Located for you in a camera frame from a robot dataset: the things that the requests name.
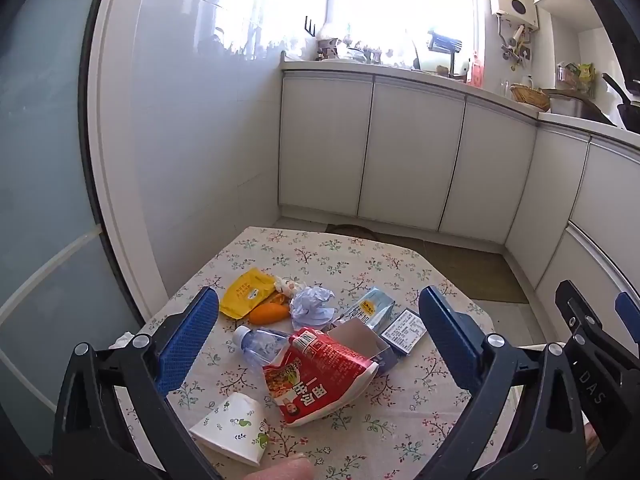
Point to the black dish rack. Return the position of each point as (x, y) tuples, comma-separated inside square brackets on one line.
[(442, 42)]

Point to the bright kitchen window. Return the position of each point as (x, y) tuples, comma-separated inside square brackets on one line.
[(375, 0)]

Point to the blue cardboard box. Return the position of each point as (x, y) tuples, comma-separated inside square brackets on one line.
[(405, 332)]

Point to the white paper cup green print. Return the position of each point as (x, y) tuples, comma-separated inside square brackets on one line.
[(230, 425)]

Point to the frosted glass sliding door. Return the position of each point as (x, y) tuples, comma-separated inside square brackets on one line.
[(45, 160)]

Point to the silver blue milk carton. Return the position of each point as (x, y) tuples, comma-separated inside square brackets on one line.
[(367, 307)]

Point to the round woven pad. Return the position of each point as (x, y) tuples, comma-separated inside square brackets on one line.
[(350, 230)]

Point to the snack packets on counter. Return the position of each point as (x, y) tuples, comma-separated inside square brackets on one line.
[(580, 77)]

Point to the red bottle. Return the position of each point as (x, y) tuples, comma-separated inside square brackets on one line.
[(476, 72)]

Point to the yellow snack pouch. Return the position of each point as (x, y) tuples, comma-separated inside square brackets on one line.
[(245, 292)]

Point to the white plastic bag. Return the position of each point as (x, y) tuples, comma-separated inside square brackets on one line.
[(312, 307)]

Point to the floral tablecloth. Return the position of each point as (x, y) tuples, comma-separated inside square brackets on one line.
[(350, 270)]

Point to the metal tray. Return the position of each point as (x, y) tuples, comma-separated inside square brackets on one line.
[(570, 107)]

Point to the black wall hooks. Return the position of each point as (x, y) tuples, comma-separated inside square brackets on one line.
[(310, 26)]

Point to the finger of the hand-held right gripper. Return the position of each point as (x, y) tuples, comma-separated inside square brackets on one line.
[(630, 310), (575, 307)]

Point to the red instant noodle bowl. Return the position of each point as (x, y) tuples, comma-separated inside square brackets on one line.
[(310, 385)]

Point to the row of small windowsill items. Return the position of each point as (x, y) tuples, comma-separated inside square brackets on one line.
[(360, 52)]

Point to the clear plastic bottle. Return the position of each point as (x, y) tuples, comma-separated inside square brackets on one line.
[(260, 345)]

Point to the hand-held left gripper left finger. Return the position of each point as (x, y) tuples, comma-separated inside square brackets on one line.
[(190, 330)]

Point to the person's left hand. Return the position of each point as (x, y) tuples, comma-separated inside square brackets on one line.
[(280, 470)]

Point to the black frying pan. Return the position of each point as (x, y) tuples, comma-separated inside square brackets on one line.
[(630, 110)]

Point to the small white orange wrapper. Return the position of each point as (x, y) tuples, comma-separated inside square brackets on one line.
[(287, 287)]

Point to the white tissue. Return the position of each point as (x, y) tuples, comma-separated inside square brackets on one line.
[(122, 341)]

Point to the wicker basket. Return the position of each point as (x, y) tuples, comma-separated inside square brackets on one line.
[(530, 96)]

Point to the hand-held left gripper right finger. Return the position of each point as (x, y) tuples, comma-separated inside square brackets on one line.
[(450, 335)]

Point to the white kitchen cabinet unit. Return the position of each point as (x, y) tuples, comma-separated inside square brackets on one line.
[(415, 160)]

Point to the orange mango-shaped toy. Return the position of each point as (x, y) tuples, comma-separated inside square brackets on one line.
[(267, 312)]

